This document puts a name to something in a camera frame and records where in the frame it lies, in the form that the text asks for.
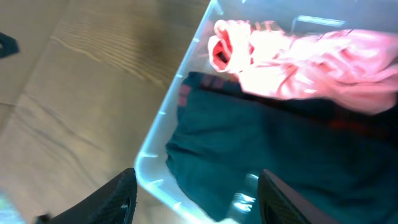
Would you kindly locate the pink garment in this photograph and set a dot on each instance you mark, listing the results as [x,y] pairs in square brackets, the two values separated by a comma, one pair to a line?
[355,68]

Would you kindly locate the red navy plaid shirt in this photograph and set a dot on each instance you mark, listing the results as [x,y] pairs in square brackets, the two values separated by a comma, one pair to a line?
[382,125]

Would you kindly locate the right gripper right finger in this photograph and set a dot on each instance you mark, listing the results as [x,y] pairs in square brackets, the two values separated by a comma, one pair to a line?
[281,204]

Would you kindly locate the dark navy garment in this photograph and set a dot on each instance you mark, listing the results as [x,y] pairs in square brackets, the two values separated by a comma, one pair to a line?
[220,139]

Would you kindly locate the clear plastic storage container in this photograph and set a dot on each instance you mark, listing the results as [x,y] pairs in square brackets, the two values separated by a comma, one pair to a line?
[298,17]

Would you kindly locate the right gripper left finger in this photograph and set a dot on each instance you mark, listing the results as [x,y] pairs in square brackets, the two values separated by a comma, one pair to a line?
[113,203]

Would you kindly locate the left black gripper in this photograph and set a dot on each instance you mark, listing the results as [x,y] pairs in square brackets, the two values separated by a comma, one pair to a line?
[9,46]

